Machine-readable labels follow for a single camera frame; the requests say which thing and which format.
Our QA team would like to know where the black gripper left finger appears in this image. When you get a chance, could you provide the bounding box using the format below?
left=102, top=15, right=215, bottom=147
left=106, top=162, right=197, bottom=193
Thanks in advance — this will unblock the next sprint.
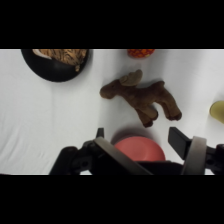
left=49, top=128, right=154, bottom=176

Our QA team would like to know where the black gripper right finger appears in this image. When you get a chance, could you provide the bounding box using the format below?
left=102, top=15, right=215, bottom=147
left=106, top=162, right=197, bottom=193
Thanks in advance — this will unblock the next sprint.
left=168, top=126, right=224, bottom=176

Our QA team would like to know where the red dotted ball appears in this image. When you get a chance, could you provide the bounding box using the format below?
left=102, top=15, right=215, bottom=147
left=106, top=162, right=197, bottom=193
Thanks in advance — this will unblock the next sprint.
left=127, top=49, right=156, bottom=59

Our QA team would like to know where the pink bowl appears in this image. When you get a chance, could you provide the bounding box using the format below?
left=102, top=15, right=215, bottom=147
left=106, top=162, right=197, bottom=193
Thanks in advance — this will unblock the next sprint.
left=113, top=134, right=167, bottom=163

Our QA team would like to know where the black bowl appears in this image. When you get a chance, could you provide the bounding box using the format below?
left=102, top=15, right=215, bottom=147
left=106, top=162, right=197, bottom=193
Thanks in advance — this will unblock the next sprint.
left=20, top=49, right=91, bottom=83

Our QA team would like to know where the small orange dish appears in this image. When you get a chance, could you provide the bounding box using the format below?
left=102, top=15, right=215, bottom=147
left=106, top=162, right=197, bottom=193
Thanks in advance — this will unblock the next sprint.
left=209, top=100, right=224, bottom=125

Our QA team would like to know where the brown moose plush toy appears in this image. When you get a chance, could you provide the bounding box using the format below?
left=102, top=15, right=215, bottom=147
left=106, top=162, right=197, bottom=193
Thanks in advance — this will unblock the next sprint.
left=99, top=69, right=183, bottom=129

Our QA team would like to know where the striped tiger plush toy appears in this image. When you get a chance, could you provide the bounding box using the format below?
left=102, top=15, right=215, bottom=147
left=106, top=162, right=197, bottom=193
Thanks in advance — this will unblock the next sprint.
left=32, top=49, right=89, bottom=73

